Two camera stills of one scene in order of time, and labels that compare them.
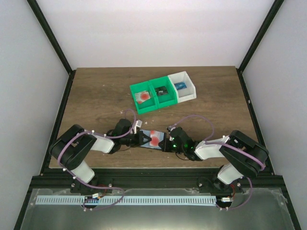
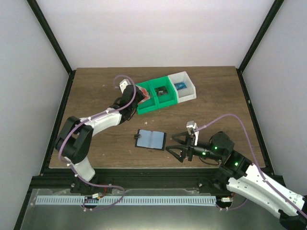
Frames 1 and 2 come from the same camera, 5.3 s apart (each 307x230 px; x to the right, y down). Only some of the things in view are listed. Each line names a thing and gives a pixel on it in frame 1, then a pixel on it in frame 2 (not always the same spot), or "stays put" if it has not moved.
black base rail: [155, 178] stays put
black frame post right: [273, 11] stays put
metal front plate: [260, 209] stays put
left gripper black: [138, 139] to [140, 96]
